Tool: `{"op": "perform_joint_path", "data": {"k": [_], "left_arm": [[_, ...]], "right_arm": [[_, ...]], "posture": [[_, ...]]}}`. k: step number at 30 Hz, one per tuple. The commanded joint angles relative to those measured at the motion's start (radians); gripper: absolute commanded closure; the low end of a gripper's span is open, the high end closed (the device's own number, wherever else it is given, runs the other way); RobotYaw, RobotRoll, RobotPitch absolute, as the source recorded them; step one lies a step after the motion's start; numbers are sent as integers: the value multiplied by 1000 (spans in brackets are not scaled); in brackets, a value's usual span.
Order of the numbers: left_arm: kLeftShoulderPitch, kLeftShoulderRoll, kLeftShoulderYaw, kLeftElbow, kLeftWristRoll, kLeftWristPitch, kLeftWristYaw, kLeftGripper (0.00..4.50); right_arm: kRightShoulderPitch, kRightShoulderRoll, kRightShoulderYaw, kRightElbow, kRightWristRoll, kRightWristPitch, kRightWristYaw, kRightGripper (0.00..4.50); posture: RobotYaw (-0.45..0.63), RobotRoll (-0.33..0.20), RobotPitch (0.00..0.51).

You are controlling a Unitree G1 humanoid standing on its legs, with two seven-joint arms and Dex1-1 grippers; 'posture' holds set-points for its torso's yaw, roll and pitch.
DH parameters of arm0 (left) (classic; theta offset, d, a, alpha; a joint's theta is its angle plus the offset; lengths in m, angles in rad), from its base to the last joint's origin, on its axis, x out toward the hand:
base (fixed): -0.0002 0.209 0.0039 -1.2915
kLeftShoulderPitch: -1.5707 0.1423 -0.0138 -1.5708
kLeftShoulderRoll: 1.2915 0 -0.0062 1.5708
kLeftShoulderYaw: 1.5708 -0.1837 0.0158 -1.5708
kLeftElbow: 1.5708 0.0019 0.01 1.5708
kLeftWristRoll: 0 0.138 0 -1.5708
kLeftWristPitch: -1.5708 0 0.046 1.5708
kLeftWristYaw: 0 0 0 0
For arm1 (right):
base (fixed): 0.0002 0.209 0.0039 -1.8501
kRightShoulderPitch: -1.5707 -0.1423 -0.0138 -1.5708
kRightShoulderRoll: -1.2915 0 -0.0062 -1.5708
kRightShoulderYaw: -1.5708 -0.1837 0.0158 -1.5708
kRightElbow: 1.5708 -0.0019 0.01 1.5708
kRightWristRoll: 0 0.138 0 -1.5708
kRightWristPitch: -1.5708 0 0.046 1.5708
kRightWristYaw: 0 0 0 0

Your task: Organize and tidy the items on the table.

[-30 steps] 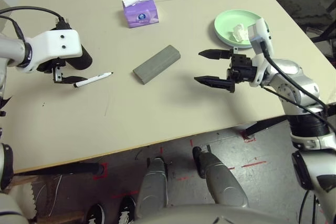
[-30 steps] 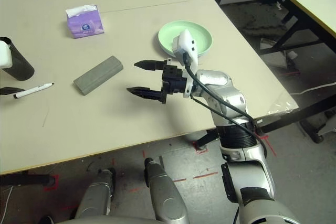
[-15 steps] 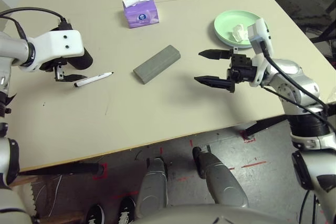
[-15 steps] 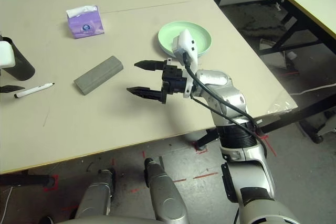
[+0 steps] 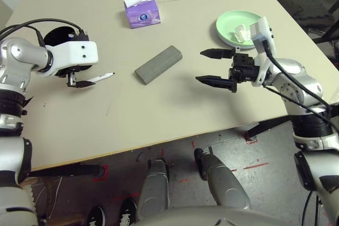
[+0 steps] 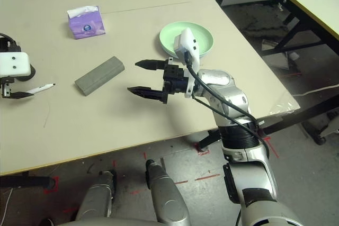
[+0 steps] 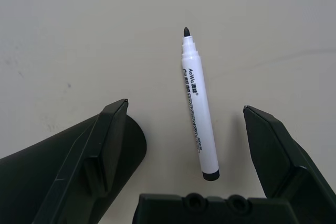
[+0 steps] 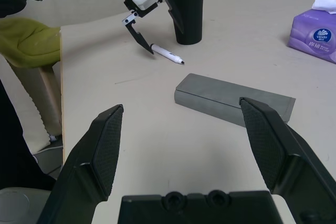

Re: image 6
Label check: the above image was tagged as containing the black plastic cup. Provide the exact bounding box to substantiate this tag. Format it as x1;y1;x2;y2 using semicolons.
0;38;37;82

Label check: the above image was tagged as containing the silver robot leg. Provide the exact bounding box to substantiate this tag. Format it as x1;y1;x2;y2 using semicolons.
145;159;191;226
75;169;118;221

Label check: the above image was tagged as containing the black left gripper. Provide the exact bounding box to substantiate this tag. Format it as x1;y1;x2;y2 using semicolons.
0;76;35;100

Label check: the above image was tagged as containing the black table leg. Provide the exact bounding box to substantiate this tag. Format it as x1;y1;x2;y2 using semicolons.
198;129;222;149
0;175;58;189

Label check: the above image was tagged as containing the silver robot right leg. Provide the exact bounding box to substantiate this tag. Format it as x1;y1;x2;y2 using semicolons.
145;159;191;226

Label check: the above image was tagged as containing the purple tissue box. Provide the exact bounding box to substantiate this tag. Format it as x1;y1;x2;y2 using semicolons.
66;5;107;40

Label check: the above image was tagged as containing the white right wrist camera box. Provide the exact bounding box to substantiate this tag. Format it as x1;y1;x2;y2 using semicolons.
173;27;201;97

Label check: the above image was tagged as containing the clear plastic sheet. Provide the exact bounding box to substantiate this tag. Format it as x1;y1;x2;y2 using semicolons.
267;89;301;117

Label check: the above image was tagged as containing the grey robot torso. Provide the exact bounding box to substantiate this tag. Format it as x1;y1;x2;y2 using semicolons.
57;216;165;226

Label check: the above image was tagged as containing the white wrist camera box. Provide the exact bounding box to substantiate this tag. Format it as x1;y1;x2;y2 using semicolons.
0;52;30;78
173;27;201;97

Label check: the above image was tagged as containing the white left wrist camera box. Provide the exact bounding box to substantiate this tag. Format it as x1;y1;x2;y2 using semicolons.
0;52;30;78

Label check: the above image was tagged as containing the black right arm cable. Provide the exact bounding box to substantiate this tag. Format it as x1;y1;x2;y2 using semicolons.
184;51;270;159

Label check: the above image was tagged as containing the light green plate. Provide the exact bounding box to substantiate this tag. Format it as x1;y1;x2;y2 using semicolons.
159;21;214;57

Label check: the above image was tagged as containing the white cable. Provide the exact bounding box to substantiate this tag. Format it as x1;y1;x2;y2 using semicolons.
292;84;339;97

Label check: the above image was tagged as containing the silver robot left leg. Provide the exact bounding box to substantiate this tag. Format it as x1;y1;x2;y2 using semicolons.
75;169;118;221

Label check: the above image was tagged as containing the grey glasses case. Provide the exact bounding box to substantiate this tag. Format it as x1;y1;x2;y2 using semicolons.
74;56;126;96

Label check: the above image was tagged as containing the white marker black cap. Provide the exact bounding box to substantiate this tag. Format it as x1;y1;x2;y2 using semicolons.
28;83;57;95

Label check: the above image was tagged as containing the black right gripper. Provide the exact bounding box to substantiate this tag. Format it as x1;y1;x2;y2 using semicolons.
127;57;192;104

